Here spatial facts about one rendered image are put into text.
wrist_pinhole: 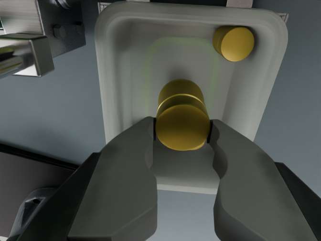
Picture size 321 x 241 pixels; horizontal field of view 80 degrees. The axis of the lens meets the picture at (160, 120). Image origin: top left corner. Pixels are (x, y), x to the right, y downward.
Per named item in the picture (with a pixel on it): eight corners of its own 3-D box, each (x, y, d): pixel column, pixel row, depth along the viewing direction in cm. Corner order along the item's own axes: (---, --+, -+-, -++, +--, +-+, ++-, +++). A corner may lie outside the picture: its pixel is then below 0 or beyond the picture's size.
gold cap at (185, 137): (200, 120, 16) (208, 154, 12) (158, 118, 16) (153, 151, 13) (206, 79, 14) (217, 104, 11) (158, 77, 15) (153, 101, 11)
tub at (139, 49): (260, 10, 23) (301, 10, 16) (221, 156, 34) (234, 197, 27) (116, 2, 24) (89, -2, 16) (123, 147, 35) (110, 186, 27)
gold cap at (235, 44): (207, 48, 24) (213, 55, 20) (221, 18, 22) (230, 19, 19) (232, 59, 25) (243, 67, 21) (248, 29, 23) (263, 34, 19)
